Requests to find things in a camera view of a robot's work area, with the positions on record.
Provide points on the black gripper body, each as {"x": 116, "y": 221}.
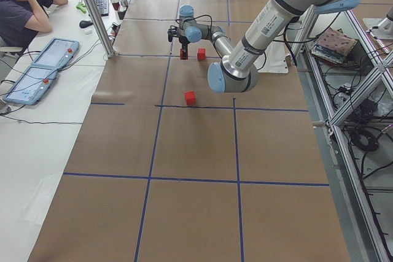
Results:
{"x": 183, "y": 42}

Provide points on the red cube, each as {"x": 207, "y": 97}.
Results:
{"x": 179, "y": 55}
{"x": 190, "y": 98}
{"x": 201, "y": 54}

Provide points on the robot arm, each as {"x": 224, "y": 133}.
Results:
{"x": 380, "y": 28}
{"x": 237, "y": 73}

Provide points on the metal cup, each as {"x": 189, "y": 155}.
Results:
{"x": 123, "y": 3}

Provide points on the black computer mouse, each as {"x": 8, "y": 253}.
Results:
{"x": 85, "y": 23}

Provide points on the green tool on desk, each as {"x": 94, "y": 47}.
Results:
{"x": 81, "y": 7}

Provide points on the upper teach pendant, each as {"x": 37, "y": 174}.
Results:
{"x": 57, "y": 53}

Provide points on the teach pendant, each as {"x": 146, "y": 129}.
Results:
{"x": 31, "y": 85}
{"x": 57, "y": 53}

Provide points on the brown paper table cover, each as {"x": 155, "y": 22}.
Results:
{"x": 235, "y": 177}

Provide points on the stack of books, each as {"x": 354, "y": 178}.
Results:
{"x": 333, "y": 46}

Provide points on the lower teach pendant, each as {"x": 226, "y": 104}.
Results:
{"x": 31, "y": 85}

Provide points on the seated person dark shirt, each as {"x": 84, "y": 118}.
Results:
{"x": 22, "y": 20}

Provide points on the aluminium frame post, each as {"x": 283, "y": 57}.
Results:
{"x": 100, "y": 27}

